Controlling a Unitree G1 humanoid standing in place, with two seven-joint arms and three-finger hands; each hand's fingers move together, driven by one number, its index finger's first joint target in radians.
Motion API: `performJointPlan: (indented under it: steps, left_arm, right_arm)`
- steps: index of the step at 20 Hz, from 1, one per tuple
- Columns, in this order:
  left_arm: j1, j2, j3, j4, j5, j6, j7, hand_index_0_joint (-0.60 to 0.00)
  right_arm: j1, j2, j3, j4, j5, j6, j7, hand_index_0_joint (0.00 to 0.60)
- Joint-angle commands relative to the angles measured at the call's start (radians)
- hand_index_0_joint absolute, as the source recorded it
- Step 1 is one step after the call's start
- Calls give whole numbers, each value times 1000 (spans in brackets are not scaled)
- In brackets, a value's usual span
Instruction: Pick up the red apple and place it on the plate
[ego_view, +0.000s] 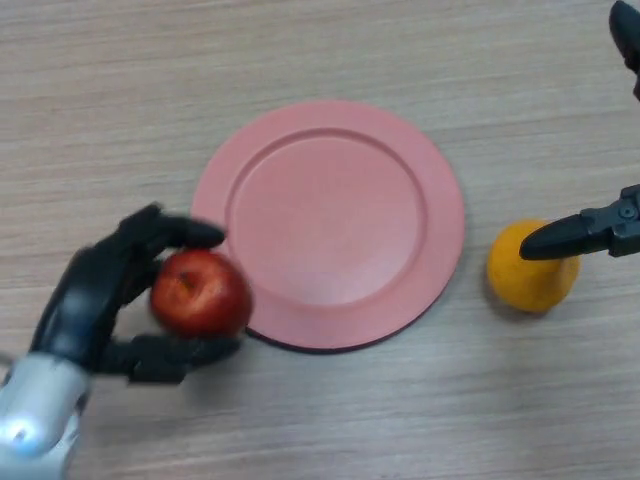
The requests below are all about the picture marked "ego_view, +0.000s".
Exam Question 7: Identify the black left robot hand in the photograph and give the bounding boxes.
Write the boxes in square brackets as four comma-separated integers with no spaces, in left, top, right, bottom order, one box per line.
[28,202,244,386]

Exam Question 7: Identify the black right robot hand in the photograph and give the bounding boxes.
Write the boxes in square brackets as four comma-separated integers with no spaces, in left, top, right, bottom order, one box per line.
[519,0,640,261]

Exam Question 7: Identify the yellow pear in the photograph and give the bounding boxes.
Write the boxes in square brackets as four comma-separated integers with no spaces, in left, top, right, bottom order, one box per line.
[486,218,582,314]

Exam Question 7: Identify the pink round plate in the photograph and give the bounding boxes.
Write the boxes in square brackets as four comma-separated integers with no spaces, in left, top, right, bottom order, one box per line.
[190,99,466,354]

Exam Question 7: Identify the red apple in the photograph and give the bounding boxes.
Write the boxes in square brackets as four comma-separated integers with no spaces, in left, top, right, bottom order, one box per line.
[149,249,254,339]

